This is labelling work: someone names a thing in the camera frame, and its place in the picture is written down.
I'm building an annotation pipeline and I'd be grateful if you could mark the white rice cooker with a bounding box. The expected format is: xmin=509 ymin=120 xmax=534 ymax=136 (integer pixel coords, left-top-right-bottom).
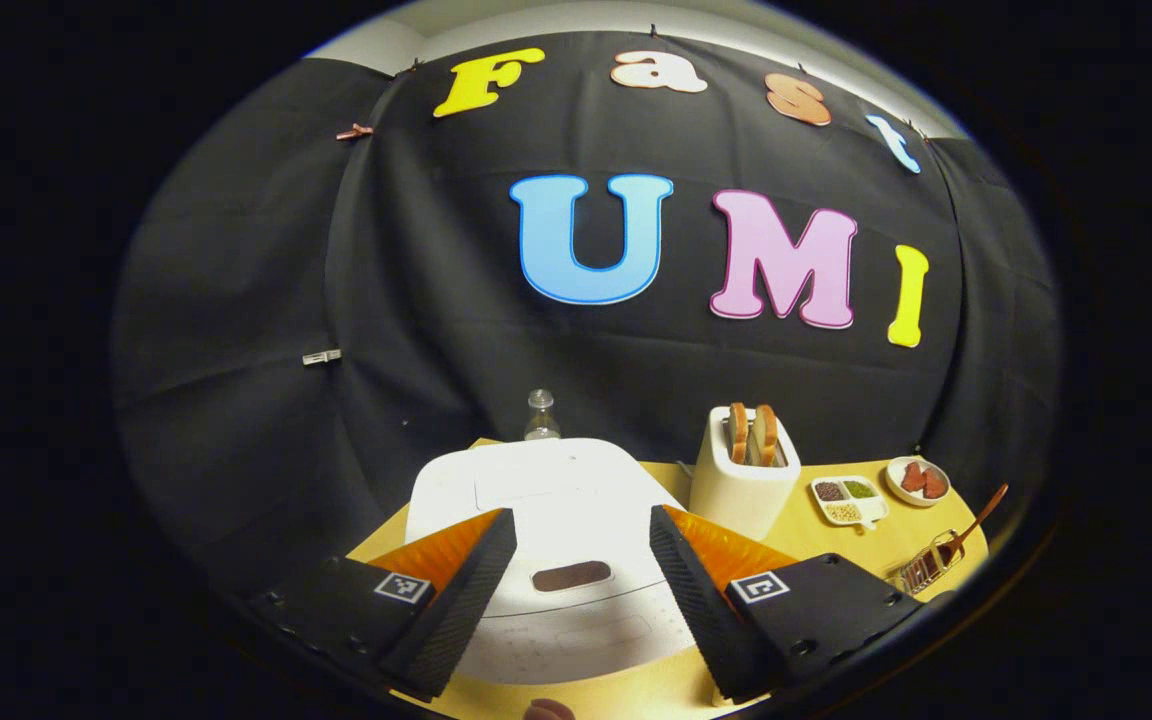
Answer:
xmin=404 ymin=438 xmax=702 ymax=686

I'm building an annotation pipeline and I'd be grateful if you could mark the round white plate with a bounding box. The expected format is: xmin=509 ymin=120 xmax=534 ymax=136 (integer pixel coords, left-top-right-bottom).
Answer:
xmin=884 ymin=456 xmax=952 ymax=509

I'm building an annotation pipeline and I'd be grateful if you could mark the small glass bottle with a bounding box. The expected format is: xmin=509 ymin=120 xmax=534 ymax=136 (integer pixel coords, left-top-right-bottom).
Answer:
xmin=524 ymin=390 xmax=562 ymax=442

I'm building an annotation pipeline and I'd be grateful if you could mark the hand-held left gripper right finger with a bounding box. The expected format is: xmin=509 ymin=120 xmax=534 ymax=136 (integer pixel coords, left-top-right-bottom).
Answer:
xmin=648 ymin=504 xmax=927 ymax=703

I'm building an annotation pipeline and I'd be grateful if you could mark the white divided bean dish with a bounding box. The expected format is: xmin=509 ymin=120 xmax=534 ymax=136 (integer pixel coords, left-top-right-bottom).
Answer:
xmin=811 ymin=475 xmax=889 ymax=529

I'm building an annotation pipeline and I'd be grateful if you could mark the metal wire chopstick holder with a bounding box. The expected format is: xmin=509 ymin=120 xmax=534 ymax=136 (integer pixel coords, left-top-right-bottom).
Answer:
xmin=898 ymin=530 xmax=965 ymax=594

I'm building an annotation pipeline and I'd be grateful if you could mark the white toaster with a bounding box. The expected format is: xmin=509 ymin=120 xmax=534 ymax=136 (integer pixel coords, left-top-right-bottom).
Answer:
xmin=688 ymin=405 xmax=802 ymax=541

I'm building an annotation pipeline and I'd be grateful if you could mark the brown wooden spoon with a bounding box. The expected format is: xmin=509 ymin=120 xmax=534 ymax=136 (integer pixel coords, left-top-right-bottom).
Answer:
xmin=936 ymin=483 xmax=1009 ymax=561

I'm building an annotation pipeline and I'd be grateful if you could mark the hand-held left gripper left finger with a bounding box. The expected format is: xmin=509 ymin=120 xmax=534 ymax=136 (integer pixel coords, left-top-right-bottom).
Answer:
xmin=246 ymin=508 xmax=518 ymax=703

